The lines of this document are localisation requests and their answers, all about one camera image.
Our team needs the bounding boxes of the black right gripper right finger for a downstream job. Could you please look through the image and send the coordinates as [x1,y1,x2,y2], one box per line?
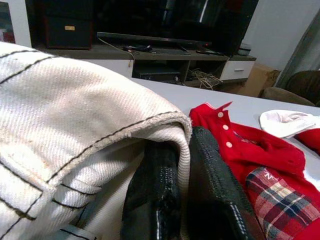
[187,126,266,240]

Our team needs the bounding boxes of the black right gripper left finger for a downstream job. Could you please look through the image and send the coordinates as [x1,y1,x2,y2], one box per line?
[119,142,182,240]

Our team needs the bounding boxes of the red polo shirt plaid patch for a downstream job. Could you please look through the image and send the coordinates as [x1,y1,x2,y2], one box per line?
[189,101,320,240]

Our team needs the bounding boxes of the red knit garment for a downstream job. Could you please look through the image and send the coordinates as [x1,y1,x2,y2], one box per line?
[296,127,320,158]

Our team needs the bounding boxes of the cream jeans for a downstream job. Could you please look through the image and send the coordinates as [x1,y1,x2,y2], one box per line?
[0,41,193,240]

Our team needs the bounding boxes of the white t-shirt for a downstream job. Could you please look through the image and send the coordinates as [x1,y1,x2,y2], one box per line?
[259,109,320,139]

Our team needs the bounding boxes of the cardboard box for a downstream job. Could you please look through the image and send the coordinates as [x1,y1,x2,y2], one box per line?
[236,62,281,98]

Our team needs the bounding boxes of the black set-top box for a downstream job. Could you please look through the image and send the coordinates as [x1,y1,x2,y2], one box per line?
[136,66,181,81]

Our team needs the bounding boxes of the brown chair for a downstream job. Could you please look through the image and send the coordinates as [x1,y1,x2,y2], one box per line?
[259,70,320,107]

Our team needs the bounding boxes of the wooden TV stand white drawer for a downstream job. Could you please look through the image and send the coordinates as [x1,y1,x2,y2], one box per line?
[32,43,257,88]

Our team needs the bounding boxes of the black white gadget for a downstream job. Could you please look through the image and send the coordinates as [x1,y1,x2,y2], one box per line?
[122,44,154,54]

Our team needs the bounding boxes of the sheer white curtain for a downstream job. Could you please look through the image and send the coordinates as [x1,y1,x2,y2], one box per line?
[274,9,320,88]

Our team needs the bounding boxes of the black television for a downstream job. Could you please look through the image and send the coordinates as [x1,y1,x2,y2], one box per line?
[96,0,260,55]

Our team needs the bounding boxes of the white glass-door cabinet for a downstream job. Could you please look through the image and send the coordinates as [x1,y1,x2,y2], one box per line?
[0,0,32,48]

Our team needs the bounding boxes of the beige cable tangle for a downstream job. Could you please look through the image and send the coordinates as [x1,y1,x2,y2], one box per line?
[187,68,224,90]

